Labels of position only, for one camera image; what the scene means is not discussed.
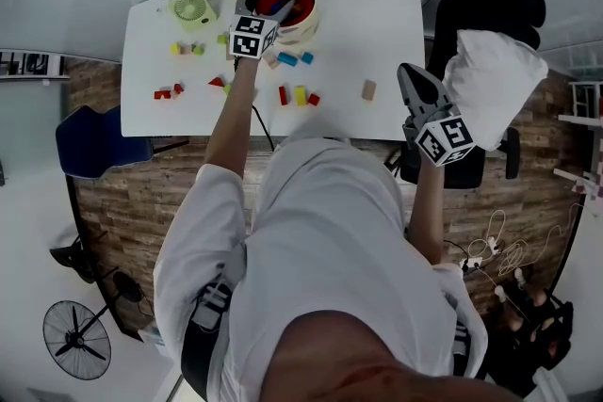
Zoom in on person's face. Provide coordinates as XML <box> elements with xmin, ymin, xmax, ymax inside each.
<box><xmin>270</xmin><ymin>309</ymin><xmax>524</xmax><ymax>402</ymax></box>

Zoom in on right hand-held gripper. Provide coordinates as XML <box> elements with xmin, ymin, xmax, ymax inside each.
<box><xmin>396</xmin><ymin>62</ymin><xmax>478</xmax><ymax>169</ymax></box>

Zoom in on black folded stand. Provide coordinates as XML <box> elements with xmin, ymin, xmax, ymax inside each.
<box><xmin>49</xmin><ymin>230</ymin><xmax>109</xmax><ymax>283</ymax></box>

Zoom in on person's white shirt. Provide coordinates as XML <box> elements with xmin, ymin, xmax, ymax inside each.
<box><xmin>153</xmin><ymin>134</ymin><xmax>489</xmax><ymax>402</ymax></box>

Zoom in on grey black harness strap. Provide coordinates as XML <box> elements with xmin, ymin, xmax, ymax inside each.
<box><xmin>449</xmin><ymin>296</ymin><xmax>475</xmax><ymax>378</ymax></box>
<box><xmin>181</xmin><ymin>265</ymin><xmax>249</xmax><ymax>399</ymax></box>

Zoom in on person's right forearm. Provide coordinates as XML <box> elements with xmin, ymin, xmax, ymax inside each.
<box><xmin>405</xmin><ymin>157</ymin><xmax>448</xmax><ymax>267</ymax></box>

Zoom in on person's left forearm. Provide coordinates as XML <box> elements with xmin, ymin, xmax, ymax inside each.
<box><xmin>203</xmin><ymin>56</ymin><xmax>261</xmax><ymax>179</ymax></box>

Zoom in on clear plastic storage box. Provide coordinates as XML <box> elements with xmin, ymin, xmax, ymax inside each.
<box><xmin>137</xmin><ymin>319</ymin><xmax>166</xmax><ymax>347</ymax></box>

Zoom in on red white checkered cloth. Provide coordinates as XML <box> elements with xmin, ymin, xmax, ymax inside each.
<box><xmin>572</xmin><ymin>150</ymin><xmax>603</xmax><ymax>217</ymax></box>

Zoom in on black bag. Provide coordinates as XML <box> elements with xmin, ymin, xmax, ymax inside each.
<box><xmin>484</xmin><ymin>277</ymin><xmax>576</xmax><ymax>396</ymax></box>

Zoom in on white rack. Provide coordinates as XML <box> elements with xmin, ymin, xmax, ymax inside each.
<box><xmin>558</xmin><ymin>79</ymin><xmax>603</xmax><ymax>133</ymax></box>

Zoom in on black standing floor fan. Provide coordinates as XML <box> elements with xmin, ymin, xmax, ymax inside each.
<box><xmin>41</xmin><ymin>267</ymin><xmax>155</xmax><ymax>381</ymax></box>

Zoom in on round cream bucket red inside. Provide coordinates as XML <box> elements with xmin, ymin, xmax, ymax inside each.
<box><xmin>242</xmin><ymin>0</ymin><xmax>321</xmax><ymax>46</ymax></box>

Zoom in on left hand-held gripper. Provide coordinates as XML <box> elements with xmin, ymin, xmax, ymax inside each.
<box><xmin>228</xmin><ymin>0</ymin><xmax>299</xmax><ymax>60</ymax></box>

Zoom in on white rail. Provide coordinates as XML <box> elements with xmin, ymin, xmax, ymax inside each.
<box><xmin>553</xmin><ymin>167</ymin><xmax>603</xmax><ymax>199</ymax></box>

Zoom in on white pillow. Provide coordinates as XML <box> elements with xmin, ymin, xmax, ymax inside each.
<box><xmin>442</xmin><ymin>28</ymin><xmax>550</xmax><ymax>152</ymax></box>

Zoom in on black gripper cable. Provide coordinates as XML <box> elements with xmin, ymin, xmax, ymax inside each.
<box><xmin>249</xmin><ymin>103</ymin><xmax>277</xmax><ymax>153</ymax></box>

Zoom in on beige coiled cable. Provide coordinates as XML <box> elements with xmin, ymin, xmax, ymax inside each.
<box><xmin>497</xmin><ymin>201</ymin><xmax>581</xmax><ymax>279</ymax></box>

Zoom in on white shelf unit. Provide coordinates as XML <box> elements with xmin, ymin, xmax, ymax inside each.
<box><xmin>0</xmin><ymin>50</ymin><xmax>67</xmax><ymax>81</ymax></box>

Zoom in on blue chair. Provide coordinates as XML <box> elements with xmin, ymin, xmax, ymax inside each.
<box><xmin>55</xmin><ymin>105</ymin><xmax>189</xmax><ymax>180</ymax></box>

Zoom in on black office chair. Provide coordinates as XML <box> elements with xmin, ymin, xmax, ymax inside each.
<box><xmin>385</xmin><ymin>0</ymin><xmax>547</xmax><ymax>190</ymax></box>

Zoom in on green desk fan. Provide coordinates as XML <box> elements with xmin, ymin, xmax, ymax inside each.
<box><xmin>167</xmin><ymin>0</ymin><xmax>219</xmax><ymax>33</ymax></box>

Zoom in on coloured wooden blocks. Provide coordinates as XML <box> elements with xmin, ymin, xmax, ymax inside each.
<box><xmin>153</xmin><ymin>32</ymin><xmax>322</xmax><ymax>107</ymax></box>

